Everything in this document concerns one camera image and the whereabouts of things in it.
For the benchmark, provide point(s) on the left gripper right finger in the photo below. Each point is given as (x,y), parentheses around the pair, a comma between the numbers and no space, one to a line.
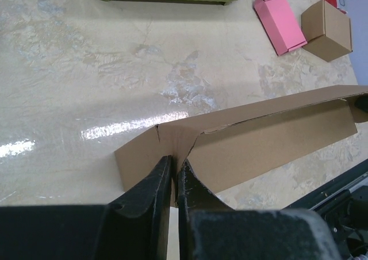
(210,229)

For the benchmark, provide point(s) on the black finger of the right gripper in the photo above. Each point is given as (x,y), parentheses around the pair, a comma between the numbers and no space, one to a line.
(361,103)

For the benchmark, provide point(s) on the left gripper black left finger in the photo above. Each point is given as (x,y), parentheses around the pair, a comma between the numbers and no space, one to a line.
(133,226)

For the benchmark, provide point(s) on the brown cardboard paper box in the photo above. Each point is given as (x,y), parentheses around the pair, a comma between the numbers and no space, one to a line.
(231,146)

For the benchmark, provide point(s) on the small brown cardboard box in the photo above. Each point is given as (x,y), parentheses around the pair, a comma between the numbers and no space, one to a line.
(327,31)

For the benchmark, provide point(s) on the pink sponge block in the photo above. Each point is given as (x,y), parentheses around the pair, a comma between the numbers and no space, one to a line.
(280,25)

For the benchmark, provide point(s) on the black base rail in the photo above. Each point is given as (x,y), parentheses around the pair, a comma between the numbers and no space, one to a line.
(342,204)

